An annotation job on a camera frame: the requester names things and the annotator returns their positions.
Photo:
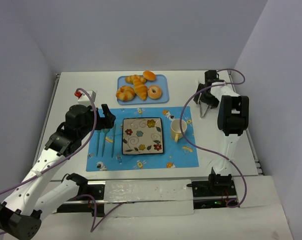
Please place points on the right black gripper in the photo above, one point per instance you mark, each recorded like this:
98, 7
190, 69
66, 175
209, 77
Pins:
205, 97

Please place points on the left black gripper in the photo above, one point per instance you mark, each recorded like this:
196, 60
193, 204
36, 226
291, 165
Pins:
103, 120

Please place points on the long striped croissant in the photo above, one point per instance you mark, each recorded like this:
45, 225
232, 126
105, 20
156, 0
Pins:
140, 88

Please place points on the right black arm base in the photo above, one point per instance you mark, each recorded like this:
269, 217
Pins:
216, 192

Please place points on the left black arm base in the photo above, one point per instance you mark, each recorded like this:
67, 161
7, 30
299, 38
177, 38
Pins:
86, 200

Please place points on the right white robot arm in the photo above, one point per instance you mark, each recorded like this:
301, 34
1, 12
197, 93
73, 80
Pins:
232, 120

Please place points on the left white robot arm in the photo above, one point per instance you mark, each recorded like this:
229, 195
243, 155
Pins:
23, 211

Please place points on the round twisted bread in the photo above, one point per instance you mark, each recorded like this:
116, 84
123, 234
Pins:
125, 93

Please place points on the teal knife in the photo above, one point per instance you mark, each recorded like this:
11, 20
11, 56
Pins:
113, 136

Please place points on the teal fork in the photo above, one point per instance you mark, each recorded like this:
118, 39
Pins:
97, 141

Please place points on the blue cartoon placemat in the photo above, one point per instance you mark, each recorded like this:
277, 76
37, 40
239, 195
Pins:
176, 154

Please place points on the square floral ceramic plate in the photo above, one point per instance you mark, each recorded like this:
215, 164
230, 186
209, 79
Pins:
142, 136

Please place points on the light blue tray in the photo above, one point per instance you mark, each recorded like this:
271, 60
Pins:
161, 82

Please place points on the cream yellow mug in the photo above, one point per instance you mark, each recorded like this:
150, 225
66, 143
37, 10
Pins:
176, 128

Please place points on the small croissant back left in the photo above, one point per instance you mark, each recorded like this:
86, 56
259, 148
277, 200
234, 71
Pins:
129, 79

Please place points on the round orange bun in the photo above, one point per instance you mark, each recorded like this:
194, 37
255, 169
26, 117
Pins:
150, 76

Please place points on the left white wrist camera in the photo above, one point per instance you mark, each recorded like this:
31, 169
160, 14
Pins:
83, 99

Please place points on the glazed ring donut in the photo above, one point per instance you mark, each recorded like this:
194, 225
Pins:
154, 92

